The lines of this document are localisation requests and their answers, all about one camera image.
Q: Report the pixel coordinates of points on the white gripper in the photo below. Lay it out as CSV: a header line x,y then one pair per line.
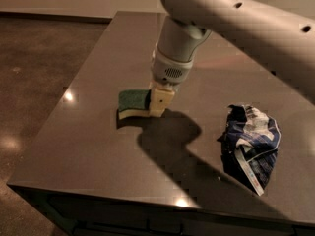
x,y
168,69

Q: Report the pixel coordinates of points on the green and yellow sponge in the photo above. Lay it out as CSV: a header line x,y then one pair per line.
x,y
134,103

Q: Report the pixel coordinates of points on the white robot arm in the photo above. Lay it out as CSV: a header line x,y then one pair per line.
x,y
278,40

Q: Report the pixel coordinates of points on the crumpled blue white chip bag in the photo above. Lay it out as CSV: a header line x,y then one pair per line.
x,y
249,146

